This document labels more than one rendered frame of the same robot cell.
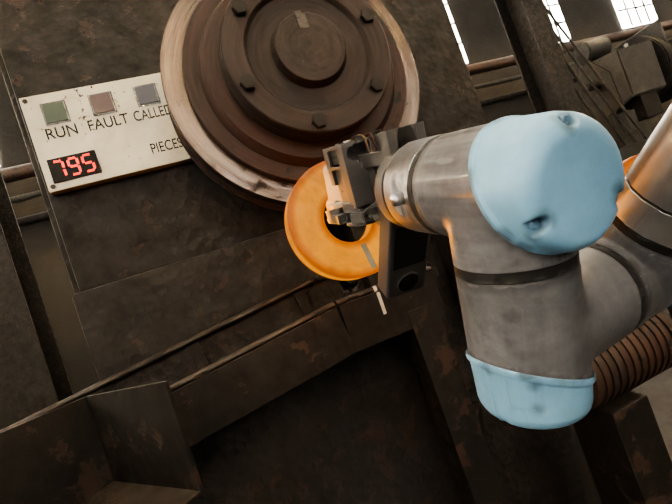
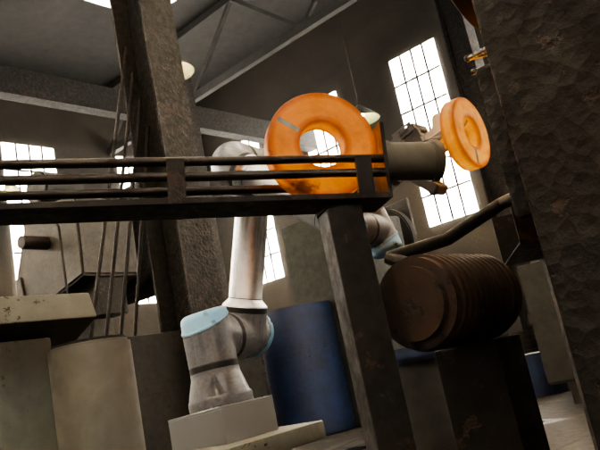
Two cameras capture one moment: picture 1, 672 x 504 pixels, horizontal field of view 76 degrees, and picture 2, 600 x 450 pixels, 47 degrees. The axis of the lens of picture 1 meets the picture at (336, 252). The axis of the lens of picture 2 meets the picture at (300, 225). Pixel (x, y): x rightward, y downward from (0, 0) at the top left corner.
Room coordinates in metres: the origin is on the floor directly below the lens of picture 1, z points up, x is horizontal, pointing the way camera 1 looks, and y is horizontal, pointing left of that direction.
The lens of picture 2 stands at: (1.48, -1.09, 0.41)
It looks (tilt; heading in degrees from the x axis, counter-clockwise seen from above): 12 degrees up; 147
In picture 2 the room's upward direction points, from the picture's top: 12 degrees counter-clockwise
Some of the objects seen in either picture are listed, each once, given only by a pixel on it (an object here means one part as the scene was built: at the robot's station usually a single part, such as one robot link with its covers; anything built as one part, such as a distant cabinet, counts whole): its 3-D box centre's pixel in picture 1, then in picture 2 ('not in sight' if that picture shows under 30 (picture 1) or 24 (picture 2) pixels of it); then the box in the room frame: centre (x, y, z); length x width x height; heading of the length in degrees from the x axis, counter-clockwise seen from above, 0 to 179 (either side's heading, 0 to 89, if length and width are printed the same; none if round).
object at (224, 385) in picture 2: not in sight; (218, 385); (-0.02, -0.41, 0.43); 0.15 x 0.15 x 0.10
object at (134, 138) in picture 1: (112, 130); not in sight; (0.80, 0.32, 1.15); 0.26 x 0.02 x 0.18; 107
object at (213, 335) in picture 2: not in sight; (209, 336); (-0.03, -0.41, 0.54); 0.13 x 0.12 x 0.14; 117
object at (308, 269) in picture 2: not in sight; (354, 317); (-2.66, 1.94, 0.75); 0.70 x 0.48 x 1.50; 107
